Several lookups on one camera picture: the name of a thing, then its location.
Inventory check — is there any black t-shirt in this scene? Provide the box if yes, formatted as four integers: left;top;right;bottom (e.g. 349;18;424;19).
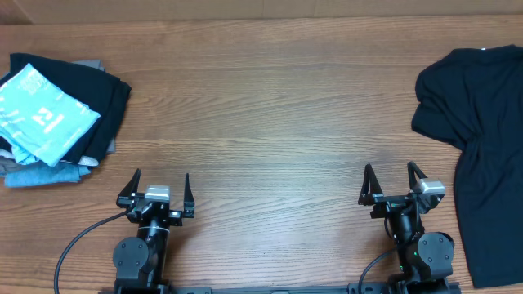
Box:
411;45;522;288

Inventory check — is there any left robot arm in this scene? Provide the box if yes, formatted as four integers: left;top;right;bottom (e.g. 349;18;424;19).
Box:
113;170;195;293

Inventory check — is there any folded white grey garment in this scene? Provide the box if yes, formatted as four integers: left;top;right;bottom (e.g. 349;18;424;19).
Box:
1;149;91;177

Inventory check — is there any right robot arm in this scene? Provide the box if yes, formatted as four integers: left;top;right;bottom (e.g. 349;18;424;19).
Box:
356;162;461;294

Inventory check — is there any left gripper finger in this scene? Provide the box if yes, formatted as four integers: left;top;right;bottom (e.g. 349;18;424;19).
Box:
182;173;195;218
116;169;141;208

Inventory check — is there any folded black shirt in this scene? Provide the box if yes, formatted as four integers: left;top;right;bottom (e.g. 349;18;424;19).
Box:
1;53;132;163

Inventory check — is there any folded light blue printed shirt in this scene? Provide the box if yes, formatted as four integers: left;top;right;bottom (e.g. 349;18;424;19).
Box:
1;64;100;167

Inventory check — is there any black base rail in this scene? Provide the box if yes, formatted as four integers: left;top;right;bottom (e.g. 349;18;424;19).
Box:
97;281;463;294

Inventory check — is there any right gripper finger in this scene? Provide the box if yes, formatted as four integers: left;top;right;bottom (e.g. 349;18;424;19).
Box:
358;164;384;206
407;161;427;192

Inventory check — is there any folded blue heather shirt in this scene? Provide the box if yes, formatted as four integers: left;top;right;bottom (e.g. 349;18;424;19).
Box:
4;162;91;188

